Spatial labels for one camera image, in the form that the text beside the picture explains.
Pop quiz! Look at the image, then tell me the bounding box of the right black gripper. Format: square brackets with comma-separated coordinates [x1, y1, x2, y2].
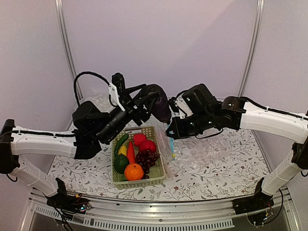
[165, 110, 214, 140]

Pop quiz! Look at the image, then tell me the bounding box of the green pepper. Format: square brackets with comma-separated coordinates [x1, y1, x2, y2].
[113, 154, 129, 174]

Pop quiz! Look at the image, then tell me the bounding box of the front aluminium rail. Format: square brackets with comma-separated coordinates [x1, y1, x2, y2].
[26, 193, 292, 231]

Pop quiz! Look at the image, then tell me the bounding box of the aluminium frame post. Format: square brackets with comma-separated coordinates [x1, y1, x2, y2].
[237, 0, 265, 97]
[54, 0, 84, 77]

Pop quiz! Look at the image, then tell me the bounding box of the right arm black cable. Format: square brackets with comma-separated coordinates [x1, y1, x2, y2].
[243, 97, 308, 120]

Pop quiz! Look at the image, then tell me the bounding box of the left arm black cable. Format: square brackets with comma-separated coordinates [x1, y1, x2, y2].
[73, 71, 111, 106]

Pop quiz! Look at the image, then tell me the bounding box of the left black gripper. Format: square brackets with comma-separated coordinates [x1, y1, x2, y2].
[95, 85, 159, 144]

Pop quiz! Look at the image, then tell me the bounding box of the green cucumber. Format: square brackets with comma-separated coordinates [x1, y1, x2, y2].
[114, 133, 129, 155]

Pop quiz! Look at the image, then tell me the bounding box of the green plastic basket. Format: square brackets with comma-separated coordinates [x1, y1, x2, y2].
[112, 126, 165, 189]

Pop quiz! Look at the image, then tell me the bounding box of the clear bag at back corner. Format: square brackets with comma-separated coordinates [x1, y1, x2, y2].
[79, 93, 114, 112]

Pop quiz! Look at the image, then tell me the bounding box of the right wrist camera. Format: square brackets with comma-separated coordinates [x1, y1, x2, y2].
[168, 96, 193, 119]

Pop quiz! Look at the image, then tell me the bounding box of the crumpled clear plastic bag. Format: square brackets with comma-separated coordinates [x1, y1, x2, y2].
[168, 129, 230, 175]

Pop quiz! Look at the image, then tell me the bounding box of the orange carrot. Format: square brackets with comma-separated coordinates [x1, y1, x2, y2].
[127, 141, 136, 164]

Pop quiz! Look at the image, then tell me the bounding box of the left aluminium frame post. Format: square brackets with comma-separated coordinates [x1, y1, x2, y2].
[54, 0, 84, 77]

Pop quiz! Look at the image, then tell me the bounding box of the yellow corn cob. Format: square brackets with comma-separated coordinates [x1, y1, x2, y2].
[117, 145, 127, 156]

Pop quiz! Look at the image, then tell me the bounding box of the clear zip bag blue zipper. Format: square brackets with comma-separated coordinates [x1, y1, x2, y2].
[154, 119, 180, 179]

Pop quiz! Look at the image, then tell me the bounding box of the dark red grape bunch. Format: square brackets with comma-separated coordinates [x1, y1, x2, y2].
[135, 149, 160, 179]

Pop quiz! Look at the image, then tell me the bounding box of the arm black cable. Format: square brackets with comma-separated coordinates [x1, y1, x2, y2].
[73, 71, 111, 106]
[243, 97, 308, 120]

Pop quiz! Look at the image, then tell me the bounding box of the orange fruit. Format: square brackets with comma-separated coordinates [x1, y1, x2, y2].
[124, 164, 144, 181]

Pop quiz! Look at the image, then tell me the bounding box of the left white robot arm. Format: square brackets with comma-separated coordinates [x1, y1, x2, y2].
[0, 84, 159, 211]

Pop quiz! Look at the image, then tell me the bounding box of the red apple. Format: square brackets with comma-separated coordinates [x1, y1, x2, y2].
[139, 140, 157, 152]

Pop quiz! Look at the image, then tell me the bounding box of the right aluminium frame post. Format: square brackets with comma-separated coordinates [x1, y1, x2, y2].
[237, 0, 265, 97]

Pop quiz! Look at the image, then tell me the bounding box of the purple eggplant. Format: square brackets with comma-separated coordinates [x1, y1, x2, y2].
[140, 84, 171, 124]

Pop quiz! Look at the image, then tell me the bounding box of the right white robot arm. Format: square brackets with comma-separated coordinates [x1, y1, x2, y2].
[166, 95, 308, 210]

